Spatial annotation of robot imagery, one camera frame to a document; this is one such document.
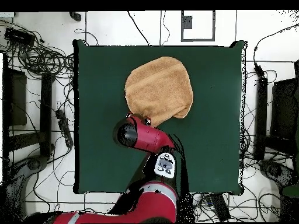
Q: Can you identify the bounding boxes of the grey rectangular floor frame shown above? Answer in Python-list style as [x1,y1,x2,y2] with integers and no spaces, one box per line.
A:
[180,10,216,43]

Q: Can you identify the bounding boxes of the small black floor object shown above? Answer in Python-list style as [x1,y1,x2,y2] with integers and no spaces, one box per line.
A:
[69,10,82,22]

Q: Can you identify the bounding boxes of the black power strip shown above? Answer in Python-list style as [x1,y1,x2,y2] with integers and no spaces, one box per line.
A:
[210,193,232,222]
[55,108,74,148]

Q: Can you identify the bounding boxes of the black adapter box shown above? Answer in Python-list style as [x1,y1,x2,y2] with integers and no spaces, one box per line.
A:
[4,27,36,47]

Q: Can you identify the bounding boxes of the grey stand base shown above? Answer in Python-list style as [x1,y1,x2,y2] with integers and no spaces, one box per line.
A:
[6,155,50,222]
[259,159,297,187]

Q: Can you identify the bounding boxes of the black metal frame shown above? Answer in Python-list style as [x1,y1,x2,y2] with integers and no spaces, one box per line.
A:
[254,60,299,164]
[2,52,55,159]

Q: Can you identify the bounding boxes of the black cable connector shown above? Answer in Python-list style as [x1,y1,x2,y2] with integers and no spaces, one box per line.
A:
[253,62,266,78]

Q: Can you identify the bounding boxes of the orange terry towel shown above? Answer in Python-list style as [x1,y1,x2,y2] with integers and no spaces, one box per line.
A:
[124,55,194,128]

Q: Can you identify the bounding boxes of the green object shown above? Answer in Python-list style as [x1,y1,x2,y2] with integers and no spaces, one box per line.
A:
[281,184,299,198]

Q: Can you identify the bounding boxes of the dark green table cloth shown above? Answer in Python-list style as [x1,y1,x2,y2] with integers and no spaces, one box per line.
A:
[72,39,248,195]

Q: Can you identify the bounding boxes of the tangled black cables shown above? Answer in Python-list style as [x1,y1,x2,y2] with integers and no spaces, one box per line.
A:
[0,19,75,80]

